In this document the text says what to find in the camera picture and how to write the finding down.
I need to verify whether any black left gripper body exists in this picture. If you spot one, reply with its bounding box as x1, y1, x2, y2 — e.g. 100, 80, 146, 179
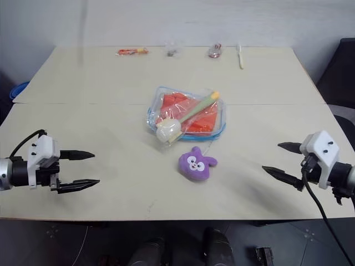
35, 157, 62, 193

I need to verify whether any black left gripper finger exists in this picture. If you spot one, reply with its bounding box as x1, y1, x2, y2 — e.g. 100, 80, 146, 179
56, 178, 101, 195
59, 150, 96, 162

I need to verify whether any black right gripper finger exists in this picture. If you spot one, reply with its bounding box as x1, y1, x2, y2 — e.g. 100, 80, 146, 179
261, 165, 305, 192
277, 141, 302, 154

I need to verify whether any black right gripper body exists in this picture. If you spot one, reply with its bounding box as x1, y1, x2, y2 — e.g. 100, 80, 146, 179
301, 154, 322, 184

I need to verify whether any purple plush bunny toy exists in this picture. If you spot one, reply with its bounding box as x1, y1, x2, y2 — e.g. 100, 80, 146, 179
177, 146, 219, 183

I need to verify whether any plush tulip toy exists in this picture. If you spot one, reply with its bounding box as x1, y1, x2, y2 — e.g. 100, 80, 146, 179
155, 90, 221, 145

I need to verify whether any clear bag with orange cloth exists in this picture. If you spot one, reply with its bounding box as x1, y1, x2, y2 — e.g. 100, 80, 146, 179
144, 86, 228, 145

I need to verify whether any orange cloth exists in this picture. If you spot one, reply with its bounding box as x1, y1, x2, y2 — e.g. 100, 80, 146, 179
155, 93, 219, 134

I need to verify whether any clear packet red item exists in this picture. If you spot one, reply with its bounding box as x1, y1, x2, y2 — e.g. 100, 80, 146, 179
205, 43, 224, 60

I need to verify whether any small clear packet dark item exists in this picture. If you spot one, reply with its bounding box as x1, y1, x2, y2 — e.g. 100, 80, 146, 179
163, 40, 184, 59

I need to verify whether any grey chair seat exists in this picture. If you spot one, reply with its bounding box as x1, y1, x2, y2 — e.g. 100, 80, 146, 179
331, 105, 355, 131

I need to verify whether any small black floor device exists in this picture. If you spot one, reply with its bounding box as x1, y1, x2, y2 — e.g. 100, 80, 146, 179
255, 245, 275, 266

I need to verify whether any blue plastic basin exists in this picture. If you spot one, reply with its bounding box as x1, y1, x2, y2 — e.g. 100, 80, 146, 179
8, 81, 30, 100

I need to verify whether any black chair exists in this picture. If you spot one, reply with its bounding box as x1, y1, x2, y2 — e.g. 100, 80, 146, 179
316, 38, 355, 106

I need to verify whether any dark rounded shape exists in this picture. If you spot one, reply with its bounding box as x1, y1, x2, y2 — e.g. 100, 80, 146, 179
129, 236, 168, 266

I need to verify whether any cream plastic spoon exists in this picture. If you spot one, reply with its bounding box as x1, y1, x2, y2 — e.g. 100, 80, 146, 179
236, 44, 245, 70

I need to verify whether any orange packaged snack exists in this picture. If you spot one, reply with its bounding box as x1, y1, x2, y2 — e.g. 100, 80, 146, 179
115, 47, 151, 57

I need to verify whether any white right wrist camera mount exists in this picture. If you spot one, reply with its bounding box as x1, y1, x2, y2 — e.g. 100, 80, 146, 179
299, 130, 341, 190

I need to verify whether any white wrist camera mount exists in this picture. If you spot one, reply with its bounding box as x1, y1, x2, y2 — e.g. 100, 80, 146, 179
27, 134, 60, 190
299, 130, 341, 190

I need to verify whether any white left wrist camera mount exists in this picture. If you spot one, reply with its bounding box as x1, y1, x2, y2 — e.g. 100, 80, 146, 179
27, 134, 60, 190

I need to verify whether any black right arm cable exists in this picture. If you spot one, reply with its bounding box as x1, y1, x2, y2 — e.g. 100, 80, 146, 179
300, 156, 355, 266

